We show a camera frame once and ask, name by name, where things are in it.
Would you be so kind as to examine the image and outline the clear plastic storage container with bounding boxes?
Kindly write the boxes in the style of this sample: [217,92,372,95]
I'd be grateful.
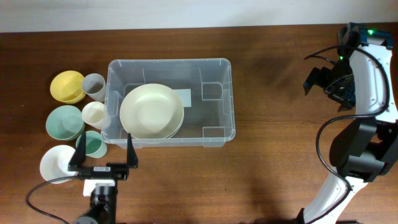
[101,58,236,149]

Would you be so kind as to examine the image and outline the green cup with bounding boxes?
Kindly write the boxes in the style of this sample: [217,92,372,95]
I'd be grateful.
[84,131,107,159]

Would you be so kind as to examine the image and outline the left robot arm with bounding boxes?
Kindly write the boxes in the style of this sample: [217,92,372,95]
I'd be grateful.
[68,133,139,223]

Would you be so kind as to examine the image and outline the white bowl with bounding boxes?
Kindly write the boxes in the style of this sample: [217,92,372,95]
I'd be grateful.
[40,145,78,181]

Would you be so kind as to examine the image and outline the light green bowl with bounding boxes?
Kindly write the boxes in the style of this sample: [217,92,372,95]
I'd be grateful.
[45,105,85,141]

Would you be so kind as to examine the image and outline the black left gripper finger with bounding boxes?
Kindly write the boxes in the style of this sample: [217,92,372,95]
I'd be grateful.
[126,133,139,169]
[68,132,86,172]

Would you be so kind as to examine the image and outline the grey cup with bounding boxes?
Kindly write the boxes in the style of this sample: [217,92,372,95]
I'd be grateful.
[81,73,106,102]

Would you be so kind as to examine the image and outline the yellow bowl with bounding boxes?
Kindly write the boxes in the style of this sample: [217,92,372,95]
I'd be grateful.
[50,70,86,105]

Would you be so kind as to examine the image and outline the cream cup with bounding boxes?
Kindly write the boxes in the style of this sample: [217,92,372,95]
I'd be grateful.
[81,101,105,129]

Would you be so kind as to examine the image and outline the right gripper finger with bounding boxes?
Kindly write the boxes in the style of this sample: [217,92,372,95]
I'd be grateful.
[303,67,330,95]
[337,105,351,113]

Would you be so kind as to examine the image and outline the white label sticker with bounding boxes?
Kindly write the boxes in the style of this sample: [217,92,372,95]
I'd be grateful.
[174,89,192,108]

